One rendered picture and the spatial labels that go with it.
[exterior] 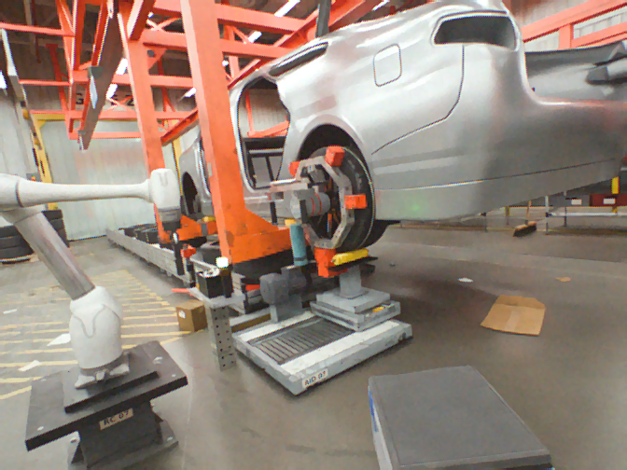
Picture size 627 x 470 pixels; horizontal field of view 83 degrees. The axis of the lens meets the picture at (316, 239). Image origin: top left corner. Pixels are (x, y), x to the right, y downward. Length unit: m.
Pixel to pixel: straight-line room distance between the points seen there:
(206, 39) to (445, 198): 1.70
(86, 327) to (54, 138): 13.51
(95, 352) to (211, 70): 1.69
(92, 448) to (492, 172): 1.87
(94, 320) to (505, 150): 1.73
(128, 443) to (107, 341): 0.41
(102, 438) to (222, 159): 1.56
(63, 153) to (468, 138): 14.08
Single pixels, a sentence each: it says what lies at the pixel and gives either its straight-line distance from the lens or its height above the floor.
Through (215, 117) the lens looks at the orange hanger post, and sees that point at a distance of 2.41.
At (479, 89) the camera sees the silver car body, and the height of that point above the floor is 1.26.
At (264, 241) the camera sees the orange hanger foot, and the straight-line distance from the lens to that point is 2.48.
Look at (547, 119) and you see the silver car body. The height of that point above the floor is 1.12.
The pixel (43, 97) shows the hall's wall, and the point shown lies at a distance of 15.26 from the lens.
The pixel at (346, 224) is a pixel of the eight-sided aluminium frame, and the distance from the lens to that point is 1.97.
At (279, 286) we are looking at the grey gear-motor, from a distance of 2.33.
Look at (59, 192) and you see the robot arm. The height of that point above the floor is 1.05.
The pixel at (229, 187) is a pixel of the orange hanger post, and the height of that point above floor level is 1.01.
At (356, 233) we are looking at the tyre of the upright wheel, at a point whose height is 0.66.
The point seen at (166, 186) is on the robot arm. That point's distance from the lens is 1.55.
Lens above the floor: 0.97
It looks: 9 degrees down
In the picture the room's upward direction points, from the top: 7 degrees counter-clockwise
